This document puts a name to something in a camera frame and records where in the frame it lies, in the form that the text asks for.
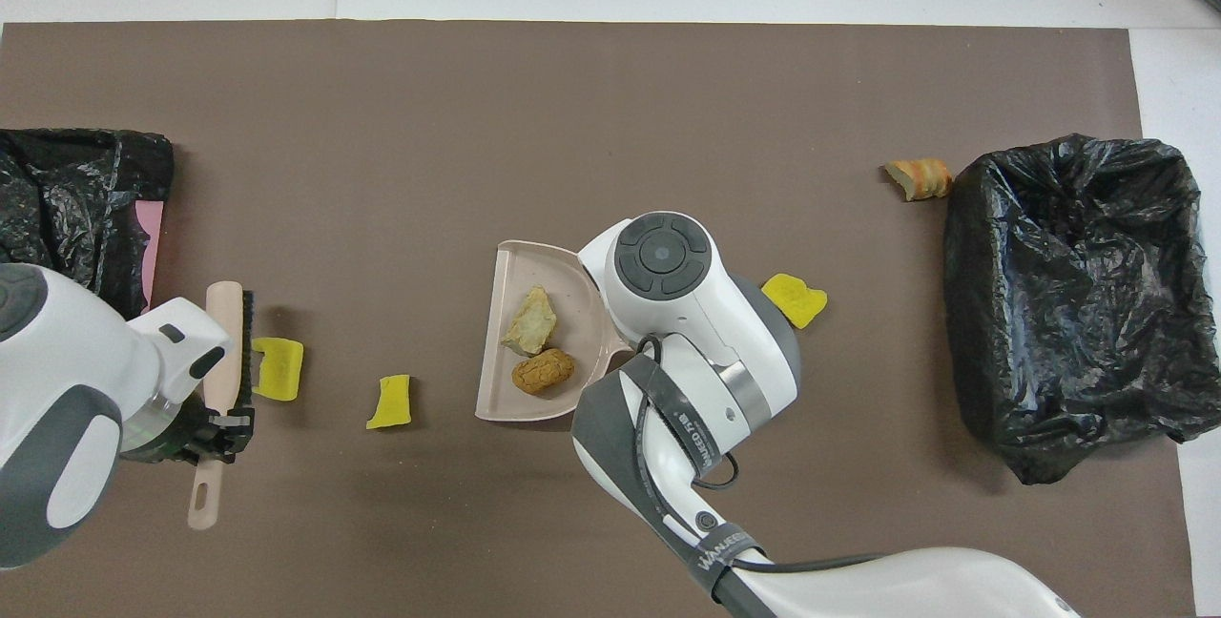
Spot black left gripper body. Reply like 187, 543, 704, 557
119, 394, 209, 464

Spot large yellow sponge piece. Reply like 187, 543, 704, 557
251, 337, 305, 403

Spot beige hand brush black bristles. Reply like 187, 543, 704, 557
187, 280, 256, 531

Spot small yellow sponge piece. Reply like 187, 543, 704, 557
365, 374, 413, 431

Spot brown bread roll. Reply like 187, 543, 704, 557
511, 348, 576, 397

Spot pale beige bread chunk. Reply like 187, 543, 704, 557
500, 285, 558, 357

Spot beige plastic dustpan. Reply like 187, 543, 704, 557
474, 239, 632, 423

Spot curled yellow sponge piece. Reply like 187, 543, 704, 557
760, 273, 829, 330

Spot long striped croissant piece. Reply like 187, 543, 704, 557
883, 157, 953, 202

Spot pink plastic bin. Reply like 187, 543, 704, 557
135, 200, 165, 314

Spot left black-lined bin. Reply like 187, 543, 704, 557
0, 128, 176, 319

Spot black trash bag bin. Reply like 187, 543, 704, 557
942, 133, 1221, 485

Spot brown table mat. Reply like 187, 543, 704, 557
0, 20, 1198, 618

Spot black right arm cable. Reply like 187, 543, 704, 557
632, 334, 898, 573

